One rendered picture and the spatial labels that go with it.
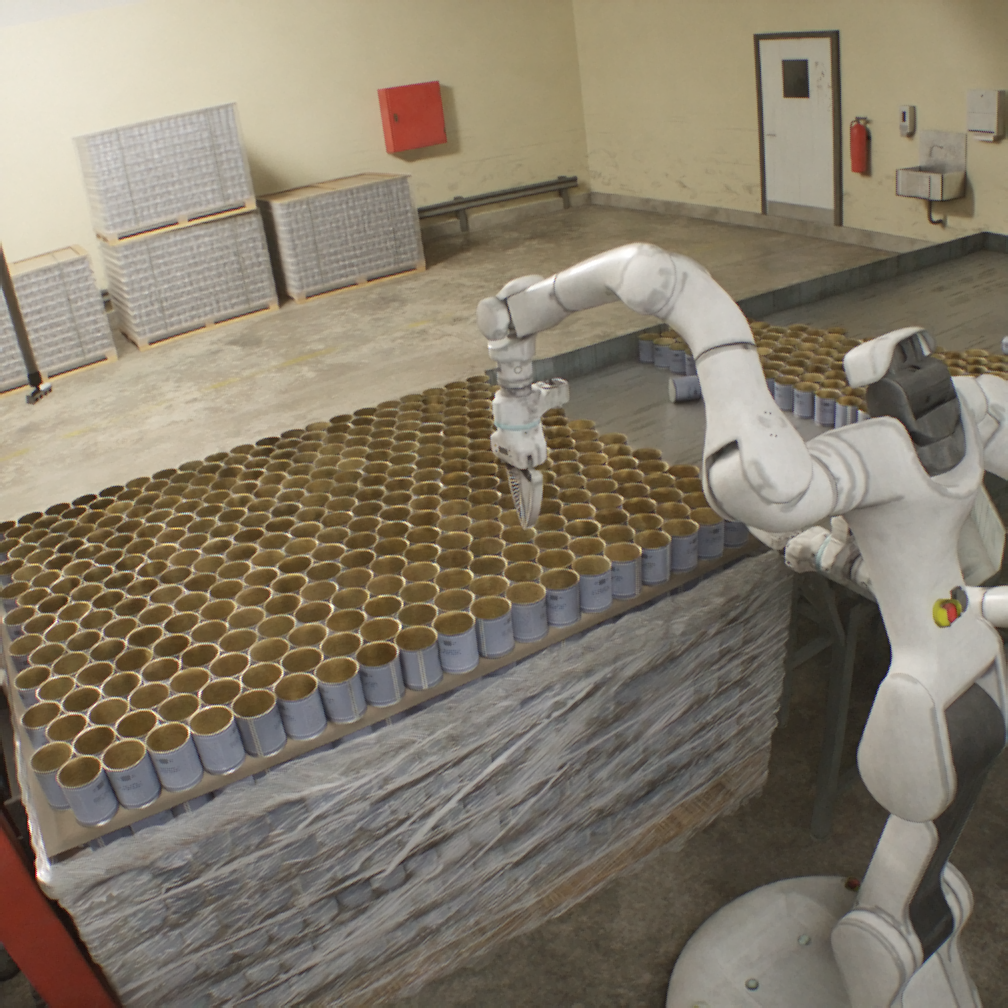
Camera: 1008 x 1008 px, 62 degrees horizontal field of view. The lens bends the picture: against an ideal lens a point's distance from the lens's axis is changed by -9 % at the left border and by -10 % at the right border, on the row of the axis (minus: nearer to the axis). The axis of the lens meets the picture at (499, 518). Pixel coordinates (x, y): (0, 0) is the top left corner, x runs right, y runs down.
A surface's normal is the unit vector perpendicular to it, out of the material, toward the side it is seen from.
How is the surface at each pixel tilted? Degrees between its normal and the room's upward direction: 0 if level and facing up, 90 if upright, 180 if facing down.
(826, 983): 0
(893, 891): 90
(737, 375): 48
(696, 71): 90
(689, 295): 54
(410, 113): 90
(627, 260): 59
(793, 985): 0
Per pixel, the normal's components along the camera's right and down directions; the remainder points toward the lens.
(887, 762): -0.85, 0.33
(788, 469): 0.34, -0.20
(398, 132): 0.53, 0.34
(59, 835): -0.09, -0.88
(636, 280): -0.81, -0.04
